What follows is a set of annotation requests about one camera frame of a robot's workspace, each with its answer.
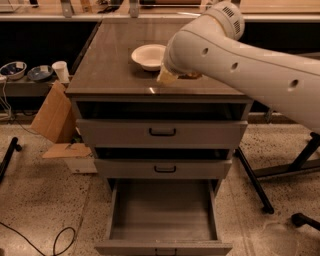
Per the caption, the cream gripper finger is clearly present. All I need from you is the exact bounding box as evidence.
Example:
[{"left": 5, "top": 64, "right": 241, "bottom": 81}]
[{"left": 157, "top": 64, "right": 178, "bottom": 84}]

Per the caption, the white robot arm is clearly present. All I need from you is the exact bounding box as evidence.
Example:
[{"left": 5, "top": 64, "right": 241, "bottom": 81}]
[{"left": 157, "top": 1, "right": 320, "bottom": 133}]

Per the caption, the grey drawer cabinet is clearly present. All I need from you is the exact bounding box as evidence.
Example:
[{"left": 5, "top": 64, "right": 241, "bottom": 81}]
[{"left": 67, "top": 18, "right": 252, "bottom": 189}]

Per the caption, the grey top drawer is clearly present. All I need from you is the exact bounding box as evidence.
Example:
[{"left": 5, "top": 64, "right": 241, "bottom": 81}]
[{"left": 77, "top": 101, "right": 247, "bottom": 149}]

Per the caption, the grey drawer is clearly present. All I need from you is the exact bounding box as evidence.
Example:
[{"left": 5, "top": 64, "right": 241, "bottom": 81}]
[
  {"left": 94, "top": 148, "right": 232, "bottom": 179},
  {"left": 95, "top": 179, "right": 232, "bottom": 256},
  {"left": 77, "top": 101, "right": 247, "bottom": 149}
]

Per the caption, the grey middle drawer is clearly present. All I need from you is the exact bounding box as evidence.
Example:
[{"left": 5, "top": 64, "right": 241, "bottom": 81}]
[{"left": 94, "top": 148, "right": 232, "bottom": 179}]

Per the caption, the grey bottom drawer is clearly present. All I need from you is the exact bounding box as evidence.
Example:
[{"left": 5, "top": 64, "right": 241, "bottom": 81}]
[{"left": 95, "top": 179, "right": 232, "bottom": 256}]

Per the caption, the white bowl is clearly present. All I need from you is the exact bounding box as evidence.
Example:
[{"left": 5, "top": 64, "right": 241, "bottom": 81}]
[{"left": 131, "top": 44, "right": 166, "bottom": 71}]

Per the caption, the white paper cup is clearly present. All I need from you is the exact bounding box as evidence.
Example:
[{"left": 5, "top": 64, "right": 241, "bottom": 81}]
[{"left": 52, "top": 61, "right": 70, "bottom": 83}]

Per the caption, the brown cardboard box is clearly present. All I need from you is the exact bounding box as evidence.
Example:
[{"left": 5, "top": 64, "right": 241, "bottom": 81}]
[{"left": 31, "top": 81, "right": 97, "bottom": 174}]

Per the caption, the blue bowl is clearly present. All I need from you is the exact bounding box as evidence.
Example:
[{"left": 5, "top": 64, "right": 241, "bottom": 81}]
[
  {"left": 27, "top": 65, "right": 53, "bottom": 82},
  {"left": 0, "top": 61, "right": 27, "bottom": 81}
]

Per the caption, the blue bowl far left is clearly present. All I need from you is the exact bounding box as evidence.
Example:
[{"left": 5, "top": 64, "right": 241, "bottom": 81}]
[{"left": 0, "top": 61, "right": 27, "bottom": 81}]

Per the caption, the black bar left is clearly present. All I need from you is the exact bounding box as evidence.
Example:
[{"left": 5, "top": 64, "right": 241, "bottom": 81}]
[{"left": 0, "top": 137, "right": 22, "bottom": 182}]

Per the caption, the black wheel base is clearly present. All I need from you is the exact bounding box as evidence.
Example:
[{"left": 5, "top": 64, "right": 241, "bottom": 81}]
[{"left": 291, "top": 213, "right": 320, "bottom": 231}]

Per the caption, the black metal stand frame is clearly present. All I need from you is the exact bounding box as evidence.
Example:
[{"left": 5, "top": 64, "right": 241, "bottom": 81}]
[{"left": 235, "top": 132, "right": 320, "bottom": 214}]

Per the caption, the black floor cable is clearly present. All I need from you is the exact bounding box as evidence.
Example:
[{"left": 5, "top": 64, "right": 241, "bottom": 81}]
[{"left": 0, "top": 221, "right": 77, "bottom": 256}]

